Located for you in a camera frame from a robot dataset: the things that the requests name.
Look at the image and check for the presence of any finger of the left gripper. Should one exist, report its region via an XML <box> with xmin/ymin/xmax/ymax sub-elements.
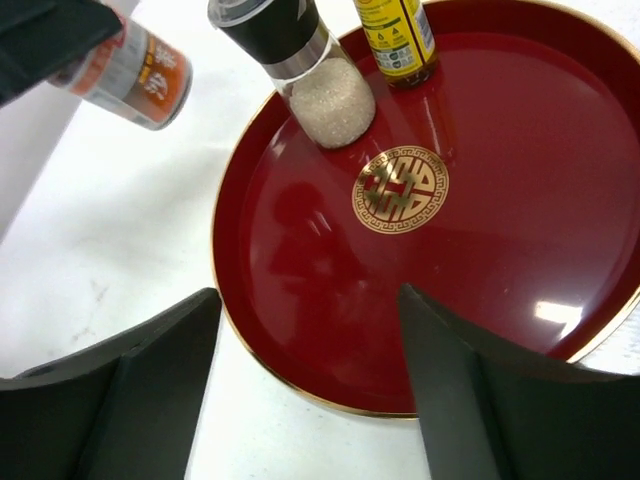
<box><xmin>1</xmin><ymin>0</ymin><xmax>122</xmax><ymax>105</ymax></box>

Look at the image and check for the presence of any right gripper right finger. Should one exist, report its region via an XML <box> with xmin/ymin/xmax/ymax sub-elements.
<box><xmin>397</xmin><ymin>284</ymin><xmax>639</xmax><ymax>479</ymax></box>

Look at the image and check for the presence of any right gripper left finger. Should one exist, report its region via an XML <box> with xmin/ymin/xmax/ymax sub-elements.
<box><xmin>1</xmin><ymin>288</ymin><xmax>222</xmax><ymax>479</ymax></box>

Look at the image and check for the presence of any jar with white red lid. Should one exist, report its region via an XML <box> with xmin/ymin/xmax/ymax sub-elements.
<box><xmin>48</xmin><ymin>16</ymin><xmax>192</xmax><ymax>130</ymax></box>

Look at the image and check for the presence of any salt grinder black cap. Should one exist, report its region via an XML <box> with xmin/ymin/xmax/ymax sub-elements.
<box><xmin>207</xmin><ymin>0</ymin><xmax>376</xmax><ymax>149</ymax></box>

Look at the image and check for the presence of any small yellow label sauce bottle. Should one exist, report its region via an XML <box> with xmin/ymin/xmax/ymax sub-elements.
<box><xmin>354</xmin><ymin>0</ymin><xmax>438</xmax><ymax>88</ymax></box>

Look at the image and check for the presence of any red round tray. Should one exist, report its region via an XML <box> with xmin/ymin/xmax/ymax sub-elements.
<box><xmin>212</xmin><ymin>1</ymin><xmax>639</xmax><ymax>418</ymax></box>

